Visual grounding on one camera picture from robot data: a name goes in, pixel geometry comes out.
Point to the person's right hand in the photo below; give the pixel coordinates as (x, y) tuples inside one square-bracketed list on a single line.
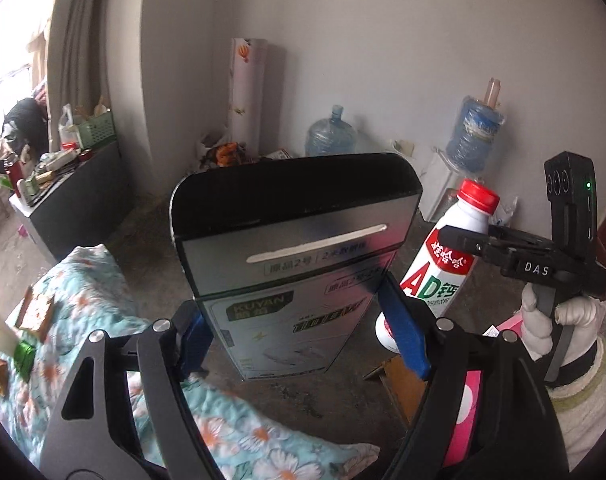
[(538, 330)]

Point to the white bag with rubbish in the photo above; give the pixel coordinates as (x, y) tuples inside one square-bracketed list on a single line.
[(228, 152)]

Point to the green plastic basket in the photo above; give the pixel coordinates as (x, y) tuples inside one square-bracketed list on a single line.
[(97, 132)]

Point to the floral teal blanket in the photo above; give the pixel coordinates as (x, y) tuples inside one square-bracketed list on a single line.
[(218, 425)]

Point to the inverted blue water jug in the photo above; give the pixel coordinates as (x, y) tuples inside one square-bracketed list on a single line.
[(470, 135)]

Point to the black silver carton box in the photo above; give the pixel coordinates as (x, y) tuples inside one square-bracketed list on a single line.
[(293, 240)]

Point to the white paper cup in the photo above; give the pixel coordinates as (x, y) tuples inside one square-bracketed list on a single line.
[(0, 332)]

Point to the beige curtain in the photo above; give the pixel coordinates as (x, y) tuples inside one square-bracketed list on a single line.
[(88, 25)]

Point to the person's right forearm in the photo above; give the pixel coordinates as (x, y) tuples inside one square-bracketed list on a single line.
[(588, 410)]

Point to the red thermos bottle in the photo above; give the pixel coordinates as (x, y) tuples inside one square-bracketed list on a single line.
[(15, 175)]

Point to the white red-capped milk bottle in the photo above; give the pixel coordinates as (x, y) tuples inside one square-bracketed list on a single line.
[(443, 270)]

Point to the clear blue water jug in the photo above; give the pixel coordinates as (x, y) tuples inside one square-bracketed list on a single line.
[(330, 135)]

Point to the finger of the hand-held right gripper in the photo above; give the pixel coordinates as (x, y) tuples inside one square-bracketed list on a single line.
[(463, 242), (523, 236)]

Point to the pink packet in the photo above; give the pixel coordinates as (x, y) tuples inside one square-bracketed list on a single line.
[(463, 410)]

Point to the orange snack packet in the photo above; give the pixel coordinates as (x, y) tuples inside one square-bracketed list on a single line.
[(35, 312)]

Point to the brown cardboard box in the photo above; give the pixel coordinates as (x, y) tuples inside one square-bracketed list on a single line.
[(400, 395)]

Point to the green snack packet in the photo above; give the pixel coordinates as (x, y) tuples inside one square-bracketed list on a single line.
[(25, 357)]

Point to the white water dispenser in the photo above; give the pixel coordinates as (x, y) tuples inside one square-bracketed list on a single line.
[(438, 180)]

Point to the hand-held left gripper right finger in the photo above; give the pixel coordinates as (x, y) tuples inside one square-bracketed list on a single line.
[(408, 330)]

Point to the grey cabinet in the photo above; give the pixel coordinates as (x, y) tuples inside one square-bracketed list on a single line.
[(78, 200)]

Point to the black backpack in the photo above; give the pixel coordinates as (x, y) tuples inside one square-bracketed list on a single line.
[(28, 120)]

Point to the printed wallpaper roll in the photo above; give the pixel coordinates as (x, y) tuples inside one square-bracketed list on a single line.
[(247, 90)]

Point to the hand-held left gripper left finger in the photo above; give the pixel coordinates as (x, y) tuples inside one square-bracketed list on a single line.
[(193, 340)]

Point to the white plastic bag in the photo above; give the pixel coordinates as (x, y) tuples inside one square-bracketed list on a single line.
[(68, 127)]

